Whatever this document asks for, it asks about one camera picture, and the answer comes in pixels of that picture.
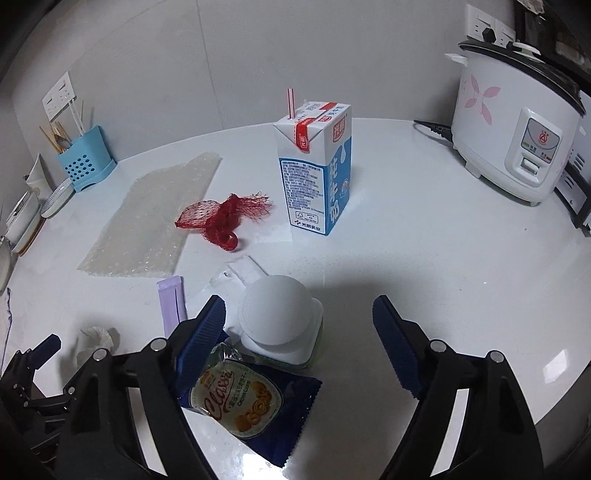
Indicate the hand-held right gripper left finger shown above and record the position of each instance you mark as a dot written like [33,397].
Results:
[203,341]

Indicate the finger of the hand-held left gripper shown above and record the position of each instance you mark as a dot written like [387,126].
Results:
[46,346]

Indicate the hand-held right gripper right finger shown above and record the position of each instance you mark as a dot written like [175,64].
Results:
[397,350]

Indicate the purple stick packet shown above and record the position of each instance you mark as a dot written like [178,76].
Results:
[168,304]

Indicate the white tissue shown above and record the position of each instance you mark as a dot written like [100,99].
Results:
[99,337]

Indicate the white dome lid cup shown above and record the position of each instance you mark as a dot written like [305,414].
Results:
[277,314]

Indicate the clear plastic packet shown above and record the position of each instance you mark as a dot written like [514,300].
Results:
[244,270]

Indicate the blue cookie packet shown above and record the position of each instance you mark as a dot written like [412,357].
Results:
[258,415]

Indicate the red mesh net bag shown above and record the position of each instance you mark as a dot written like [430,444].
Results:
[221,221]

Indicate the clear bubble wrap sheet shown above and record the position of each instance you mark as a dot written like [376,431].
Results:
[138,221]

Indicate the blue and white milk carton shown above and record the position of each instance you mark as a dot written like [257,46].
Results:
[314,175]

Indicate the red striped drinking straw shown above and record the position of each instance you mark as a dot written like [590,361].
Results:
[291,104]

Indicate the wooden rim plate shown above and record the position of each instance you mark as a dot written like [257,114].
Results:
[28,242]

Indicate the blue utensil holder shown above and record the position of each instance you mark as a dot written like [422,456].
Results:
[85,159]

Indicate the metal spoon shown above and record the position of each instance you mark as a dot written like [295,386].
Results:
[62,138]

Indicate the white floral rice cooker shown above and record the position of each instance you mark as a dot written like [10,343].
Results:
[498,129]

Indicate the dark shelf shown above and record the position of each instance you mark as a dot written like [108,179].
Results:
[554,23]

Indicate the white wall socket panel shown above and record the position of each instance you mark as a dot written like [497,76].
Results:
[59,94]

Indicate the white wall power strip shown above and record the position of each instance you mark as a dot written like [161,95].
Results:
[489,21]

